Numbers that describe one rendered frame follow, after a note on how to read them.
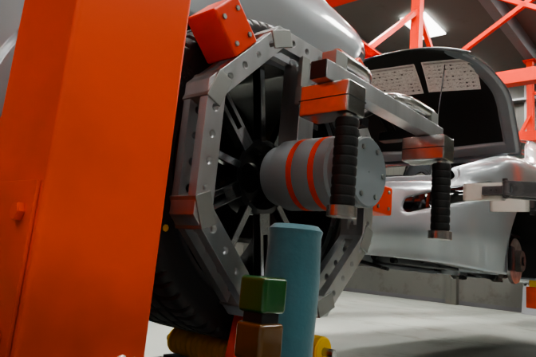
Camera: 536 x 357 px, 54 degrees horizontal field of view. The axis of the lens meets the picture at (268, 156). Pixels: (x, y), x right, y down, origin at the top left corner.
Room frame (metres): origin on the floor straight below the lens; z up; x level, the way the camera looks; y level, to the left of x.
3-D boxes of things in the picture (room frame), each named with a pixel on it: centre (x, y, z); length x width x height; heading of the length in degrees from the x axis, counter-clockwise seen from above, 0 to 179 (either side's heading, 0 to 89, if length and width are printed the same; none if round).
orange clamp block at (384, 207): (1.27, -0.26, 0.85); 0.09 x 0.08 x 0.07; 138
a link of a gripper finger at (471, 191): (0.88, -0.37, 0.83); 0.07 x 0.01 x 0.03; 48
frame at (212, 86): (1.03, -0.05, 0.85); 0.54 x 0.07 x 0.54; 138
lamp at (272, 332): (0.62, -0.01, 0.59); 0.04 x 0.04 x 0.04; 48
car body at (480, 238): (5.51, -2.29, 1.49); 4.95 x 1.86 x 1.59; 138
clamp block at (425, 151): (1.02, -0.32, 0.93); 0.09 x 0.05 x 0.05; 48
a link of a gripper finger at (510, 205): (0.98, -0.46, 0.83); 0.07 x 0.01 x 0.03; 48
